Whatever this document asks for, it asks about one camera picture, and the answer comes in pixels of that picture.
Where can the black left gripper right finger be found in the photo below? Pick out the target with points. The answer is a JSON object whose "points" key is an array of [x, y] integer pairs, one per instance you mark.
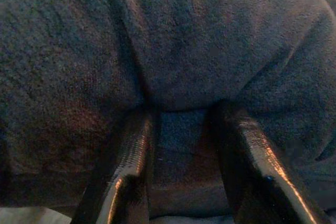
{"points": [[252, 171]]}

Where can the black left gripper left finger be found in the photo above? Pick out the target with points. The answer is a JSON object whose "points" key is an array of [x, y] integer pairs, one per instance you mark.
{"points": [[126, 161]]}

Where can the pink cat face pillow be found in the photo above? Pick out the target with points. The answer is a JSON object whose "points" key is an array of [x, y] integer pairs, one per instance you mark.
{"points": [[183, 51]]}

